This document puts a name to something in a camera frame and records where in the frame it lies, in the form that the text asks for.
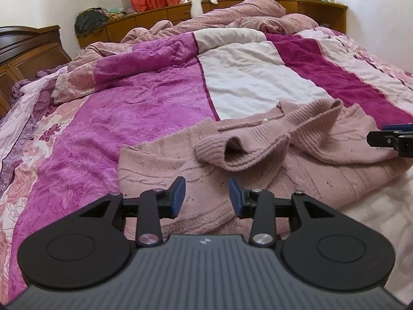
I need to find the white plush toy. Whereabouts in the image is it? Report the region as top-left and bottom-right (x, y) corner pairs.
(190, 0), (218, 18)

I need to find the pink knit cardigan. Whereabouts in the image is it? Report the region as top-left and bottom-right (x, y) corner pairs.
(118, 99), (412, 235)

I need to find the purple pink patchwork quilt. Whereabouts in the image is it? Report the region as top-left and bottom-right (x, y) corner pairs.
(1, 27), (412, 303)

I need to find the lilac floral pillowcase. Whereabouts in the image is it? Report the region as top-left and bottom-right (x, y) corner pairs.
(1, 66), (67, 192)

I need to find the pink rumpled blanket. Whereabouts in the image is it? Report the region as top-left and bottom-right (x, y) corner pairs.
(67, 0), (319, 71)

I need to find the dark wooden headboard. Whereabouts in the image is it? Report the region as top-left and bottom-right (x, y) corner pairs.
(0, 25), (71, 117)

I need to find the dark green clothes pile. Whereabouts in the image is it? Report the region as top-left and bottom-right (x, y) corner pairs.
(74, 7), (110, 37)

